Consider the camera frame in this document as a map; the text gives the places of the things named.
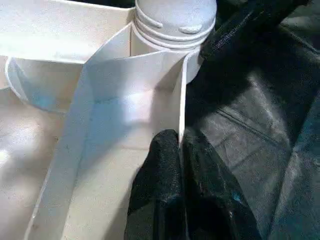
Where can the white plastic table leg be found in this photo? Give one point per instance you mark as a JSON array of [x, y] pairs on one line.
[[175, 15]]

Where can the black table mat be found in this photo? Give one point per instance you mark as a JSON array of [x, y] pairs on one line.
[[262, 137]]

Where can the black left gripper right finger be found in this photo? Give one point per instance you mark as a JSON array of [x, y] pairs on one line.
[[212, 197]]

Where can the white plastic table top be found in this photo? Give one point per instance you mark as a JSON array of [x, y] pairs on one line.
[[37, 37]]

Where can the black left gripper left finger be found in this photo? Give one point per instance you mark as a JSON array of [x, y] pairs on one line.
[[157, 190]]

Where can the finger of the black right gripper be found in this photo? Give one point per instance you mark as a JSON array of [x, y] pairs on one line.
[[240, 30]]

